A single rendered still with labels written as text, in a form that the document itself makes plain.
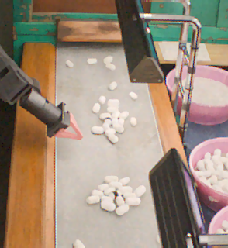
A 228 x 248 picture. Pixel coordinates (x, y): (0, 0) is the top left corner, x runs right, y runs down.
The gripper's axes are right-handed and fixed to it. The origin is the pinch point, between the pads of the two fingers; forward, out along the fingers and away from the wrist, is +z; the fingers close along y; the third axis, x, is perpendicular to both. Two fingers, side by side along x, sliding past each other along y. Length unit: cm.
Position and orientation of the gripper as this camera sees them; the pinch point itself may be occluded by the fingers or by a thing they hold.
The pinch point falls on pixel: (79, 136)
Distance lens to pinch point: 169.7
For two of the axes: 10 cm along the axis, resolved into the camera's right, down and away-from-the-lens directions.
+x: -7.0, 6.0, 3.8
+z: 7.1, 5.3, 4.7
